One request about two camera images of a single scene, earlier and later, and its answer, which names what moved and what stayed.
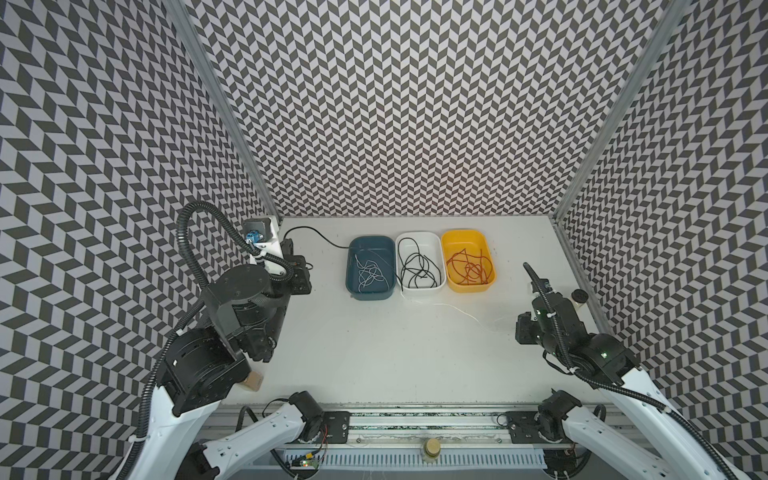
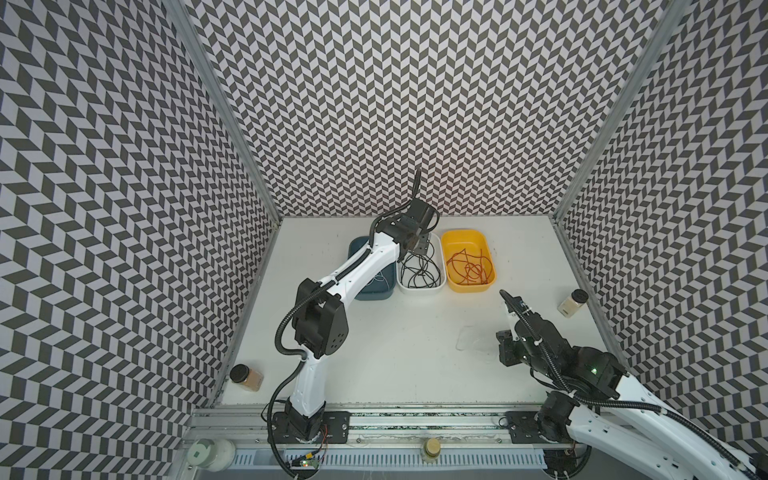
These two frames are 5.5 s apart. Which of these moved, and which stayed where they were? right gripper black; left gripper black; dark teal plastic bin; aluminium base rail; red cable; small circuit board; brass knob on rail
Moved: right gripper black; left gripper black
Stayed: aluminium base rail; small circuit board; dark teal plastic bin; red cable; brass knob on rail
